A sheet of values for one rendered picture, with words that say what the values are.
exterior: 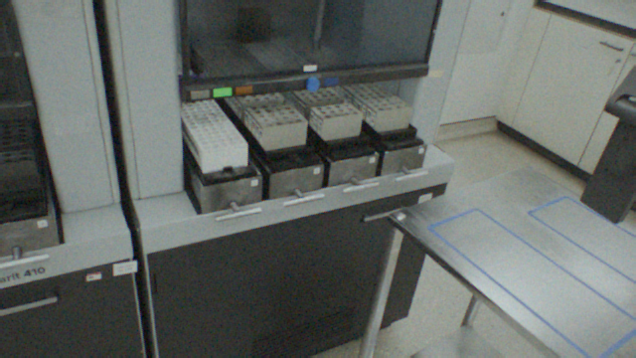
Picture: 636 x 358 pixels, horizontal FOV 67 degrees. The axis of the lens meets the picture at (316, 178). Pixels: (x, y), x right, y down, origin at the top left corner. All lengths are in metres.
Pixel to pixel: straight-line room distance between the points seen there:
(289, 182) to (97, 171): 0.39
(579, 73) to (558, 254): 2.18
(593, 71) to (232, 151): 2.38
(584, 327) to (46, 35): 0.97
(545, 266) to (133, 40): 0.83
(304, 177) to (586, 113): 2.24
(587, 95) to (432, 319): 1.69
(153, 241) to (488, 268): 0.65
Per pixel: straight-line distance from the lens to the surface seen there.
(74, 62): 0.94
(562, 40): 3.17
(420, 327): 1.89
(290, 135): 1.11
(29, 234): 1.00
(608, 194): 0.38
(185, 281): 1.15
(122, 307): 1.16
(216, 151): 1.01
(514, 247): 0.97
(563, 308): 0.89
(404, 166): 1.26
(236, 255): 1.15
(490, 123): 3.51
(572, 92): 3.13
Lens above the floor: 1.37
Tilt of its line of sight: 33 degrees down
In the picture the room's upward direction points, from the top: 7 degrees clockwise
